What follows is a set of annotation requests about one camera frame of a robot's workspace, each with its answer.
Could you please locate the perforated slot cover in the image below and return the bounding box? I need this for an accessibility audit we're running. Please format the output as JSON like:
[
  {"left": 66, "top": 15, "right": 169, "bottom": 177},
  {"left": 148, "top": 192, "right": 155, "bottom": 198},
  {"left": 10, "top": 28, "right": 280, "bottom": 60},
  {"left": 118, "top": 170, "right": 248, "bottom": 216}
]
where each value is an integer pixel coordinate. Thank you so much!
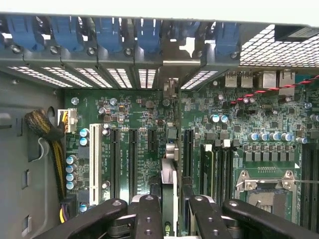
[
  {"left": 41, "top": 66, "right": 93, "bottom": 88},
  {"left": 179, "top": 70, "right": 219, "bottom": 90},
  {"left": 107, "top": 68, "right": 133, "bottom": 89},
  {"left": 138, "top": 69, "right": 158, "bottom": 90},
  {"left": 6, "top": 66, "right": 73, "bottom": 88},
  {"left": 74, "top": 67, "right": 113, "bottom": 89}
]

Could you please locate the grey metal PC case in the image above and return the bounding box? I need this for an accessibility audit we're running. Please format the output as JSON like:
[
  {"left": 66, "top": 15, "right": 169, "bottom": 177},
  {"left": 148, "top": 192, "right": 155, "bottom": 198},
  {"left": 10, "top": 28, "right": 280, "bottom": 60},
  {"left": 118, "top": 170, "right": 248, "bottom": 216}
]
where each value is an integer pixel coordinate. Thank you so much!
[{"left": 0, "top": 11, "right": 319, "bottom": 239}]

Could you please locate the white cable clip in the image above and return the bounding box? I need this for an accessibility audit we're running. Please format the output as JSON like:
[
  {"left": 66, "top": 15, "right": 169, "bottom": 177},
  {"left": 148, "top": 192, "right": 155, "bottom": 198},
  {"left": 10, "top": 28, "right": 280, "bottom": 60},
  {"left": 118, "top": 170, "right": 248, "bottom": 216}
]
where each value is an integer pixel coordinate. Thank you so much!
[{"left": 38, "top": 137, "right": 50, "bottom": 160}]

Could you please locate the red and black twisted wire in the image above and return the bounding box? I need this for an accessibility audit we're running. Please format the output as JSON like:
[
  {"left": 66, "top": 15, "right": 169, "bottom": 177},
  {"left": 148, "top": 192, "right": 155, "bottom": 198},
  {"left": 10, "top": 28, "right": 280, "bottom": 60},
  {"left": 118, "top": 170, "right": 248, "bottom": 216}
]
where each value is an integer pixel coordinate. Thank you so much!
[{"left": 229, "top": 74, "right": 319, "bottom": 105}]

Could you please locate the white expansion slot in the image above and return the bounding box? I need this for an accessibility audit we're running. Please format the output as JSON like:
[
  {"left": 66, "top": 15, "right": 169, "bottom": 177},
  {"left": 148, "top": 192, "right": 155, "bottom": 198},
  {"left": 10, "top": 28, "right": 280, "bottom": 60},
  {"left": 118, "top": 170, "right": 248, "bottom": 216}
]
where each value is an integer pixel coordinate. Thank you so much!
[{"left": 89, "top": 122, "right": 103, "bottom": 207}]

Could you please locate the black yellow braided power cable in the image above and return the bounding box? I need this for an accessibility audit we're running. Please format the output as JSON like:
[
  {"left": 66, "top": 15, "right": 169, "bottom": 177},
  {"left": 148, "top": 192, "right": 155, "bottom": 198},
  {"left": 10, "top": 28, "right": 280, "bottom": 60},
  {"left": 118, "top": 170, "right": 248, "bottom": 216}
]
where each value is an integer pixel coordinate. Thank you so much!
[{"left": 24, "top": 109, "right": 67, "bottom": 200}]

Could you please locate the white power connector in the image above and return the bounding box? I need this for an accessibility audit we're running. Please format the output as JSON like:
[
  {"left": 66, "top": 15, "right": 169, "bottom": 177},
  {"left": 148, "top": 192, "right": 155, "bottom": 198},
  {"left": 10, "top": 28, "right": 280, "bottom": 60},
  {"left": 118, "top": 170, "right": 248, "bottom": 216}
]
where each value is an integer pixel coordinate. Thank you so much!
[{"left": 57, "top": 108, "right": 78, "bottom": 134}]

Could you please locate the green motherboard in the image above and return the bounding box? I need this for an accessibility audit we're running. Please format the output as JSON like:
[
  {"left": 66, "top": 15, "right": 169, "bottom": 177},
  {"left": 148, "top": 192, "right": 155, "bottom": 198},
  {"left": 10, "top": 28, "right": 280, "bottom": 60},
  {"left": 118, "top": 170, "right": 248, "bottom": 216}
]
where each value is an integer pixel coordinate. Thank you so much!
[{"left": 63, "top": 72, "right": 319, "bottom": 239}]

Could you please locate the CPU socket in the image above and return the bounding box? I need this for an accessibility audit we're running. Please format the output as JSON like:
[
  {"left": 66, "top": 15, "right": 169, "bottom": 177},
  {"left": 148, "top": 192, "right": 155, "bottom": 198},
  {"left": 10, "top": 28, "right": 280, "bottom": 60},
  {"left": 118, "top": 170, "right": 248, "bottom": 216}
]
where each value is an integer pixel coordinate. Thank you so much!
[{"left": 235, "top": 169, "right": 299, "bottom": 225}]

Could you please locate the silver rear port block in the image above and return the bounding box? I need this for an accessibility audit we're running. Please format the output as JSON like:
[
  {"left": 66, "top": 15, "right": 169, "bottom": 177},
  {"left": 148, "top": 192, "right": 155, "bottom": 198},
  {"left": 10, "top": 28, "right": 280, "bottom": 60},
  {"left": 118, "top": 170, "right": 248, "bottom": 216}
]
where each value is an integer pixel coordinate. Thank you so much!
[
  {"left": 225, "top": 71, "right": 240, "bottom": 88},
  {"left": 279, "top": 70, "right": 297, "bottom": 97},
  {"left": 261, "top": 71, "right": 279, "bottom": 89},
  {"left": 240, "top": 71, "right": 254, "bottom": 88}
]

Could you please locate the blue card retention clip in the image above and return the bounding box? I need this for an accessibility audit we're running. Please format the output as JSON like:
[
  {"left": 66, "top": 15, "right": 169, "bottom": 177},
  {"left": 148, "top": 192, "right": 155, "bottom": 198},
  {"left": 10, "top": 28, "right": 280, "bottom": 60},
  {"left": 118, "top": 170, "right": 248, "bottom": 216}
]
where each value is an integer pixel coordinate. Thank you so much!
[
  {"left": 95, "top": 17, "right": 123, "bottom": 53},
  {"left": 214, "top": 21, "right": 240, "bottom": 57},
  {"left": 6, "top": 16, "right": 45, "bottom": 52},
  {"left": 136, "top": 18, "right": 163, "bottom": 54},
  {"left": 51, "top": 16, "right": 85, "bottom": 52}
]

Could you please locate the short black expansion slot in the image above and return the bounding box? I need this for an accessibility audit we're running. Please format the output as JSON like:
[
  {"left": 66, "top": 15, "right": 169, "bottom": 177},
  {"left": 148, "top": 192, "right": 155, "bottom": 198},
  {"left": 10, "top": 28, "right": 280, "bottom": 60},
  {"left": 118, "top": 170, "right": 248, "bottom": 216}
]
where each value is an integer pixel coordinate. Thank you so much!
[{"left": 148, "top": 128, "right": 158, "bottom": 154}]

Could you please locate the black power connector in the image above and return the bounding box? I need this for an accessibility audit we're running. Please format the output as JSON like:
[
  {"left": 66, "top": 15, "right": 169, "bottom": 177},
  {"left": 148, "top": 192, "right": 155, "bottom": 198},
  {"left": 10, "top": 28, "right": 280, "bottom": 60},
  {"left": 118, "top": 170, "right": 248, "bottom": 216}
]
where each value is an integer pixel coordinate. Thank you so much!
[{"left": 59, "top": 195, "right": 78, "bottom": 224}]

